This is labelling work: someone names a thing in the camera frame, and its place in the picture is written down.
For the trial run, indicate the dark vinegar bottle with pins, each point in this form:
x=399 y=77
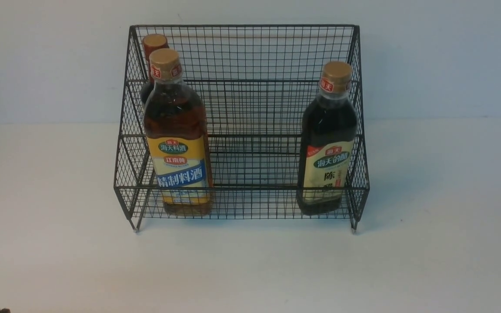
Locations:
x=329 y=127

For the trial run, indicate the amber cooking wine bottle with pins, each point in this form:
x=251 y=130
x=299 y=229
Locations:
x=175 y=125

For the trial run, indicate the dark soy sauce bottle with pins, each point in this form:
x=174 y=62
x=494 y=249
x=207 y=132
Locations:
x=151 y=43

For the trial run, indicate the black wire mesh shelf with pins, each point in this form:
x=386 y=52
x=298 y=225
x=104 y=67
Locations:
x=256 y=81

